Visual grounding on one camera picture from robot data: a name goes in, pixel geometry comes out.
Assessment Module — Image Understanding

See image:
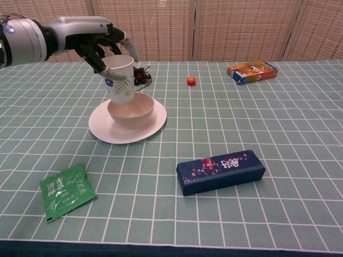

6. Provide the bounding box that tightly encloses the white leaf-print paper cup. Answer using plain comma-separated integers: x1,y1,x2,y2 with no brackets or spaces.
101,55,135,104

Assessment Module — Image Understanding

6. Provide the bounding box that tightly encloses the dark blue floral box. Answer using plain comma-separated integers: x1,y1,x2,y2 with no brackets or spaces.
176,149,266,198

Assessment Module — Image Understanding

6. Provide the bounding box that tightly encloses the green grid tablecloth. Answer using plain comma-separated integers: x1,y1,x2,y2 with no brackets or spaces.
0,61,343,257

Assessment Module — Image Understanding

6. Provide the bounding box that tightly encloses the woven bamboo folding screen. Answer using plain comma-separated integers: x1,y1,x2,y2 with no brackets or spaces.
0,0,343,64

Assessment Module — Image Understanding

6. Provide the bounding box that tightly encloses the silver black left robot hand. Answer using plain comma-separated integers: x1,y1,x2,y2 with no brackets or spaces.
47,16,140,81

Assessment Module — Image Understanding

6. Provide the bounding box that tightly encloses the white round plate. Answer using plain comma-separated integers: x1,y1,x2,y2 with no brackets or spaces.
88,99,167,145

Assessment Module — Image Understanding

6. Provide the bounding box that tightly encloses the green tea packet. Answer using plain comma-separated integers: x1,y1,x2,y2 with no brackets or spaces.
39,163,98,224

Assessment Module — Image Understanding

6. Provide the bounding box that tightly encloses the orange snack box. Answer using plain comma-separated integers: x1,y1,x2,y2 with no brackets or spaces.
227,60,279,85

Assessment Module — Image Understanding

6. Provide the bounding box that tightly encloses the dark red grape bunch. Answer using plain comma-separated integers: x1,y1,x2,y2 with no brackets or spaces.
133,64,153,92

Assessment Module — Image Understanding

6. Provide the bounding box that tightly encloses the off-white bowl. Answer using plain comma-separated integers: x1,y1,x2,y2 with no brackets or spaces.
107,92,155,131

